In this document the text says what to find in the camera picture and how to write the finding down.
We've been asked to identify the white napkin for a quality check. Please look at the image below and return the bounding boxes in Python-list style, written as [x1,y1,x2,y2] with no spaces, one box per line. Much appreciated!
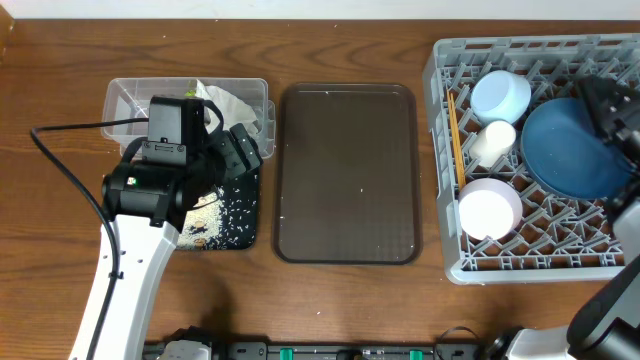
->
[195,81,259,137]

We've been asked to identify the clear plastic waste bin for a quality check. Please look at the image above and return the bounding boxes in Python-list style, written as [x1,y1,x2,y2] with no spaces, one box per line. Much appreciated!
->
[103,77,276,159]

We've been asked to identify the light blue bowl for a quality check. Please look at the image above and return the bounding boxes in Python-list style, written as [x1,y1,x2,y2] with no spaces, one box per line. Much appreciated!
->
[470,70,532,126]

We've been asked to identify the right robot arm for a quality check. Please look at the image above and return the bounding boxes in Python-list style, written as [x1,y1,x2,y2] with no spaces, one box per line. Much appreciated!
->
[478,76,639,360]

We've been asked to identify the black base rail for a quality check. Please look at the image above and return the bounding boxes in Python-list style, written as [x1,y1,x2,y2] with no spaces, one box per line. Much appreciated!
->
[142,341,491,360]

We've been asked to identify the brown serving tray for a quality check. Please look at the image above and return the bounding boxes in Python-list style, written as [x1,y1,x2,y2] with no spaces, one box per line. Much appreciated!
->
[273,83,422,265]

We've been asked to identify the black rectangular tray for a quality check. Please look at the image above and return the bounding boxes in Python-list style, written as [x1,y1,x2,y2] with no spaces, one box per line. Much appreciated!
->
[174,167,260,252]

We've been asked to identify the cream cup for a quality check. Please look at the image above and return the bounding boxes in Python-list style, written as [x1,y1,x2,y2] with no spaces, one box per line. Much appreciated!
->
[469,121,516,168]

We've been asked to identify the grey dishwasher rack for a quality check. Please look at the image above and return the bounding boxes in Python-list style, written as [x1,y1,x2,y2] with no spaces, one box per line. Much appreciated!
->
[422,33,639,285]

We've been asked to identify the pink bowl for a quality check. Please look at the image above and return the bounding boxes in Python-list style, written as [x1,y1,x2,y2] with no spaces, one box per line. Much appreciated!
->
[458,178,523,240]

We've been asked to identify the white rice pile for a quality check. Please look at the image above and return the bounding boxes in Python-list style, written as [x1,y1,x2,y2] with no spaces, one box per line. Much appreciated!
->
[175,172,259,251]

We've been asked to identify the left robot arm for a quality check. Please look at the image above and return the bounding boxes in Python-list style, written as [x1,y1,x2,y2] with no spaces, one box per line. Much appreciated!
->
[70,124,262,359]

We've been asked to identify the dark blue plate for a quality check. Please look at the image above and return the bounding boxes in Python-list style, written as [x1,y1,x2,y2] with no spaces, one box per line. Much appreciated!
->
[520,98,632,200]

